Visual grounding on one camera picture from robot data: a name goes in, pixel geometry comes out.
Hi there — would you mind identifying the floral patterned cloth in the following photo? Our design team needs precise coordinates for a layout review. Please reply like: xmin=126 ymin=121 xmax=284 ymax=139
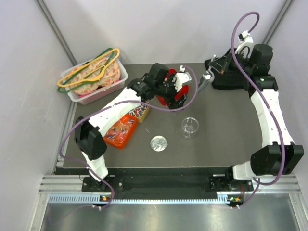
xmin=65 ymin=58 xmax=121 ymax=96

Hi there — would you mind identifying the silver round jar lid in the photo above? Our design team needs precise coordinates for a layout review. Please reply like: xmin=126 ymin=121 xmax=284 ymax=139
xmin=150 ymin=135 xmax=167 ymax=152

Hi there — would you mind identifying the silver metal scoop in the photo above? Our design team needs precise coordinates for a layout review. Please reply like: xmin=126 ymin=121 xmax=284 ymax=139
xmin=197 ymin=66 xmax=215 ymax=93

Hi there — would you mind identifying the orange candy tray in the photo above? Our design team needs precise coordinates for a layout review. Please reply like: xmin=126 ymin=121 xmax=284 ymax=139
xmin=103 ymin=114 xmax=138 ymax=149

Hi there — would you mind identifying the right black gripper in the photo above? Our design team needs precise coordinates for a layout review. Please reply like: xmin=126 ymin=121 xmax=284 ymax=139
xmin=210 ymin=48 xmax=254 ymax=78

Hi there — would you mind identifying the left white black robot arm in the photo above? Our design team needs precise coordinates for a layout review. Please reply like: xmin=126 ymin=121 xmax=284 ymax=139
xmin=75 ymin=63 xmax=192 ymax=191

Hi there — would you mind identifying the aluminium frame rail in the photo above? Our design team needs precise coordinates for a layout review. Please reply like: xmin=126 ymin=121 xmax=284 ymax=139
xmin=39 ymin=174 xmax=301 ymax=194

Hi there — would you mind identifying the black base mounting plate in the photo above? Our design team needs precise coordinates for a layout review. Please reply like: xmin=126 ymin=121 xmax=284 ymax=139
xmin=81 ymin=168 xmax=255 ymax=193

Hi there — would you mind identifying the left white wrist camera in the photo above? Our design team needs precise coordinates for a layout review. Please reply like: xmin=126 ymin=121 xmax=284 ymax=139
xmin=174 ymin=65 xmax=192 ymax=92

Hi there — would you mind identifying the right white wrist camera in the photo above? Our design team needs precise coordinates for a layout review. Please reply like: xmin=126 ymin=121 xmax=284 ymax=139
xmin=235 ymin=30 xmax=254 ymax=58

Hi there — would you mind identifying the black folded cloth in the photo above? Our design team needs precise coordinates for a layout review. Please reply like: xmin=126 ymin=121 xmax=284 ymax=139
xmin=205 ymin=59 xmax=246 ymax=90

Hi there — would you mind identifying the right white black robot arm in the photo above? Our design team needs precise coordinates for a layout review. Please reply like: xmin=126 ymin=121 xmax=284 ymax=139
xmin=205 ymin=44 xmax=304 ymax=191

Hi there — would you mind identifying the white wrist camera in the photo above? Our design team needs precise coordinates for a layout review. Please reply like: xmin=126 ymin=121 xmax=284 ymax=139
xmin=235 ymin=30 xmax=254 ymax=58
xmin=174 ymin=65 xmax=192 ymax=92

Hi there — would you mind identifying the gold tin candy box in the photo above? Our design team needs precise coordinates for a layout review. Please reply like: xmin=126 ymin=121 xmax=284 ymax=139
xmin=129 ymin=104 xmax=150 ymax=123

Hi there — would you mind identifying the white plastic basket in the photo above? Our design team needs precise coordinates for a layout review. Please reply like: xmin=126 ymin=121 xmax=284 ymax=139
xmin=60 ymin=59 xmax=128 ymax=105

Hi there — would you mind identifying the red candy tray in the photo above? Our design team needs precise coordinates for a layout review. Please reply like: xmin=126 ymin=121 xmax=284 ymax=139
xmin=156 ymin=69 xmax=189 ymax=109

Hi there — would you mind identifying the yellow clothes hanger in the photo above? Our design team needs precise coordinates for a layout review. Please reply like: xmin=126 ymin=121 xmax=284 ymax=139
xmin=56 ymin=48 xmax=121 ymax=87

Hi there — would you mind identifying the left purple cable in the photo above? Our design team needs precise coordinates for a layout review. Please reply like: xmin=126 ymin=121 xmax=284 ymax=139
xmin=59 ymin=64 xmax=199 ymax=209

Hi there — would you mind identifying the green clothes hanger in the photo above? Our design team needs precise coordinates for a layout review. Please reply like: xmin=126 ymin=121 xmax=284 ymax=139
xmin=57 ymin=48 xmax=121 ymax=96

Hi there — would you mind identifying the clear glass jar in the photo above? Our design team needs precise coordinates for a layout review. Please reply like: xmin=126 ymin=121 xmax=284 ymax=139
xmin=181 ymin=117 xmax=199 ymax=139

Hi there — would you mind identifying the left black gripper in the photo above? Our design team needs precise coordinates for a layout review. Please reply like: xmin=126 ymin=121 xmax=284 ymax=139
xmin=154 ymin=73 xmax=187 ymax=112

